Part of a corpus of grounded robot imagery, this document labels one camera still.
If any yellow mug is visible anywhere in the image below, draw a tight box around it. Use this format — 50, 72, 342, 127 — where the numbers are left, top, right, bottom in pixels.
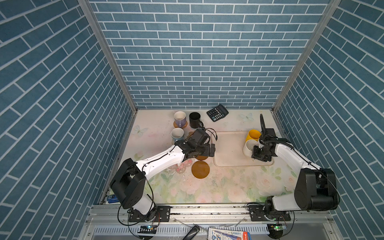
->
245, 130, 262, 142

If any amber glossy round coaster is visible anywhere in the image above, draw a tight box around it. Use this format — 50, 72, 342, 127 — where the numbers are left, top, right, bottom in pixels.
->
196, 156, 208, 161

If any white mug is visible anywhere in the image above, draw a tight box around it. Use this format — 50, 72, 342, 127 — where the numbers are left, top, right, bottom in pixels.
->
243, 139, 259, 158

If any pink flower coaster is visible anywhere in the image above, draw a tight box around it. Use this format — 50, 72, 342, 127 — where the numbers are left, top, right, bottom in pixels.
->
169, 159, 193, 174

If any light blue floral mug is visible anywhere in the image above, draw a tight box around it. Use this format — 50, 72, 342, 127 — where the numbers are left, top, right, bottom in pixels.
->
171, 128, 185, 143

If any black mug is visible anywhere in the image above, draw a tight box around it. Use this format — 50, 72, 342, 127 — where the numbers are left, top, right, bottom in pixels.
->
189, 112, 204, 129

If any tan rattan round coaster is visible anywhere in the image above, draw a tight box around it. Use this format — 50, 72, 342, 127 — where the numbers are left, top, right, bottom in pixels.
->
173, 122, 188, 129

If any lilac mug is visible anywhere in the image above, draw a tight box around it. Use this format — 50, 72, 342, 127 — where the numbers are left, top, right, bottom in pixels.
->
174, 111, 187, 127

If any beige rectangular tray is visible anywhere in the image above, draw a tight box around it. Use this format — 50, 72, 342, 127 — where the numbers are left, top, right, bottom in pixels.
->
214, 131, 274, 167

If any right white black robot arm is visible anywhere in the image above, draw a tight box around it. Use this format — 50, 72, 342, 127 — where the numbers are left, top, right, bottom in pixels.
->
252, 115, 340, 214

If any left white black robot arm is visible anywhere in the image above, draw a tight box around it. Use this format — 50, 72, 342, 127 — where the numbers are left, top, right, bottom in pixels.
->
110, 141, 216, 215

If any black desk calculator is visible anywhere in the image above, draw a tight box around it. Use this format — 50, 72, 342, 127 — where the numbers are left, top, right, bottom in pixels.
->
207, 104, 229, 122

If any black handheld device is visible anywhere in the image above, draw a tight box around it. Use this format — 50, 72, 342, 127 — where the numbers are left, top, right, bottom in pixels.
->
183, 225, 201, 240

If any printed paper box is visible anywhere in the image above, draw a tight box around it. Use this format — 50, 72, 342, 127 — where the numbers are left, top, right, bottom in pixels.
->
208, 228, 252, 240

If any blue black stapler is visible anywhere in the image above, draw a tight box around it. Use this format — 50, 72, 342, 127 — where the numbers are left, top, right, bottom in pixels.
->
107, 195, 119, 204

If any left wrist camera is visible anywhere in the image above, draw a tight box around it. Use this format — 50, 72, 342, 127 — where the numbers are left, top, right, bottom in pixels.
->
189, 128, 211, 145

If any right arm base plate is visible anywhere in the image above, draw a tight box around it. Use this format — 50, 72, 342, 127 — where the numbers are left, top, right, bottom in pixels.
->
246, 203, 291, 222

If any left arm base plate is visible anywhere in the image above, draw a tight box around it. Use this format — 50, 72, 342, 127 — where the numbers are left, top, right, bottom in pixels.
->
129, 205, 171, 223

